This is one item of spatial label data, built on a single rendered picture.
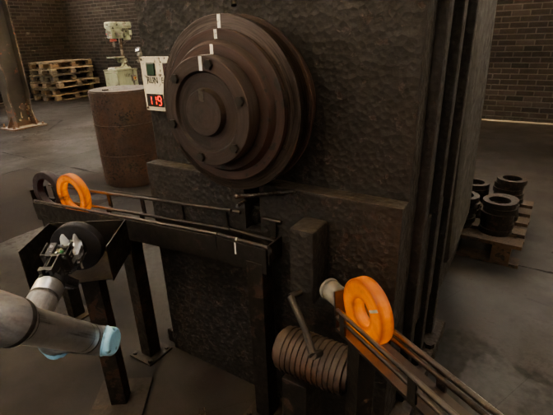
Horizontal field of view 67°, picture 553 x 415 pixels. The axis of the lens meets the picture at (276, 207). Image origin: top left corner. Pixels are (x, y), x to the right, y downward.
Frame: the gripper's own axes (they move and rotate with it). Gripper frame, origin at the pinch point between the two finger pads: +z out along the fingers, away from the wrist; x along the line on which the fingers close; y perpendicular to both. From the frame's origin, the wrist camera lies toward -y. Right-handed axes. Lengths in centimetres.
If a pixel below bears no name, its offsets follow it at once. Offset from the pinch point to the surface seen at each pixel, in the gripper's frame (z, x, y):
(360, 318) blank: -40, -80, 7
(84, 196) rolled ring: 43.5, 14.8, -14.0
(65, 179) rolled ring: 50, 23, -9
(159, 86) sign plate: 41, -25, 33
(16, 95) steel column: 564, 328, -177
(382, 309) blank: -45, -82, 16
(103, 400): -14, 6, -70
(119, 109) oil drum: 248, 61, -67
